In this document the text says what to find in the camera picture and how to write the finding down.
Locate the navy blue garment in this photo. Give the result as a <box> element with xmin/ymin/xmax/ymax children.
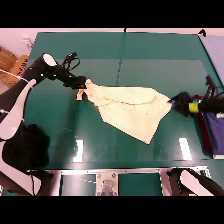
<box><xmin>202</xmin><ymin>111</ymin><xmax>224</xmax><ymax>158</ymax></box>

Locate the black garment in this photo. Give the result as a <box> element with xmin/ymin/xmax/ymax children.
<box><xmin>1</xmin><ymin>123</ymin><xmax>51</xmax><ymax>173</ymax></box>

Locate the black cable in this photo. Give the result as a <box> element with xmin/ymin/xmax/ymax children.
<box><xmin>61</xmin><ymin>51</ymin><xmax>81</xmax><ymax>72</ymax></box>
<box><xmin>203</xmin><ymin>75</ymin><xmax>221</xmax><ymax>100</ymax></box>

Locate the silver frame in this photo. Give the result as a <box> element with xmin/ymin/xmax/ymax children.
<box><xmin>33</xmin><ymin>165</ymin><xmax>224</xmax><ymax>197</ymax></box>

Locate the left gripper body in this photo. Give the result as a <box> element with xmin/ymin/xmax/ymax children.
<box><xmin>65</xmin><ymin>75</ymin><xmax>88</xmax><ymax>91</ymax></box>

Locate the cream T-shirt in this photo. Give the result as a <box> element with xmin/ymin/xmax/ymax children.
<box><xmin>75</xmin><ymin>78</ymin><xmax>174</xmax><ymax>145</ymax></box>

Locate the red garment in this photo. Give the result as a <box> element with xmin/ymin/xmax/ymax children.
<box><xmin>197</xmin><ymin>113</ymin><xmax>213</xmax><ymax>154</ymax></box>

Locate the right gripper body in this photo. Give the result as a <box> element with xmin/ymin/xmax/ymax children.
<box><xmin>169</xmin><ymin>92</ymin><xmax>192</xmax><ymax>117</ymax></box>

